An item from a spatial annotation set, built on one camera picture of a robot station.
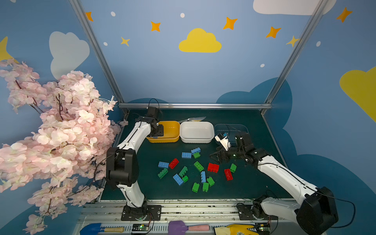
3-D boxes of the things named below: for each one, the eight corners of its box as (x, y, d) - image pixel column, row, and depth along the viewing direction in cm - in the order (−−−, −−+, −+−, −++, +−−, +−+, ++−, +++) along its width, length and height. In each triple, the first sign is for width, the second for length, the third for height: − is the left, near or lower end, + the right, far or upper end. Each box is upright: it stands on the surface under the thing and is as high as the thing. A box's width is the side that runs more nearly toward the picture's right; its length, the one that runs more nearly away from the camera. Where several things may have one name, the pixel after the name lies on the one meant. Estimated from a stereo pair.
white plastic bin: (179, 144, 104) (179, 139, 99) (180, 127, 114) (180, 121, 109) (214, 144, 104) (215, 139, 99) (212, 127, 115) (213, 121, 109)
